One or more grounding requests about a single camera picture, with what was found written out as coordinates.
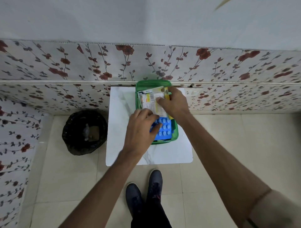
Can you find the person's right forearm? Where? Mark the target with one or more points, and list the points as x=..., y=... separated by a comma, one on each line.
x=218, y=162

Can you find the person's dark left shoe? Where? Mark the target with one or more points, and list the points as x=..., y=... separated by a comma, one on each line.
x=133, y=199

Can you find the person's left hand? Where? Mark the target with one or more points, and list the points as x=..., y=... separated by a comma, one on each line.
x=136, y=133

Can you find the brown paper scrap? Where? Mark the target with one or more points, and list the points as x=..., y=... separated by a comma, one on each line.
x=94, y=132

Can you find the blue tablet blister pack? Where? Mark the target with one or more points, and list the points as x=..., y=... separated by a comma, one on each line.
x=167, y=129

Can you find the person's dark shoe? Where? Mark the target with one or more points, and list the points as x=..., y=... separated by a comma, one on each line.
x=154, y=185
x=133, y=199

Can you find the person's left thumb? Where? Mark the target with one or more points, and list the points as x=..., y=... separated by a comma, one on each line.
x=157, y=130

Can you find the grey crumpled wrapper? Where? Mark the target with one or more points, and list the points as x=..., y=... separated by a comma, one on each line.
x=86, y=132

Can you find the beige shirt sleeve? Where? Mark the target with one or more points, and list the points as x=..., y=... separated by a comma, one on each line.
x=277, y=211

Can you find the yellow medicine packet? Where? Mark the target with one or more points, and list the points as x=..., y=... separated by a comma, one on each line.
x=167, y=91

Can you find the white printed medicine packet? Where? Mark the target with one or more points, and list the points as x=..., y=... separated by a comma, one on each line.
x=150, y=101

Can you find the green plastic basket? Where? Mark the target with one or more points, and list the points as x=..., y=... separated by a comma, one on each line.
x=175, y=137

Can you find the person's left forearm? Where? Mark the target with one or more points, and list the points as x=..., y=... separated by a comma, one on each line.
x=105, y=192

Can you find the person's right hand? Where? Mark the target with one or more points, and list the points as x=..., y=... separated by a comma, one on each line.
x=176, y=103

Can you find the person's dark right shoe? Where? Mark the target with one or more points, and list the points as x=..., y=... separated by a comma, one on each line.
x=154, y=185

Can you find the person's right thumb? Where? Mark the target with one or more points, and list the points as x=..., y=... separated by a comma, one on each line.
x=162, y=100

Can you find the person's black trousers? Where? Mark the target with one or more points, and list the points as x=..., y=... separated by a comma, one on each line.
x=152, y=217

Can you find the black lined trash bin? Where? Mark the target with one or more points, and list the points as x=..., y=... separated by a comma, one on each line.
x=73, y=138

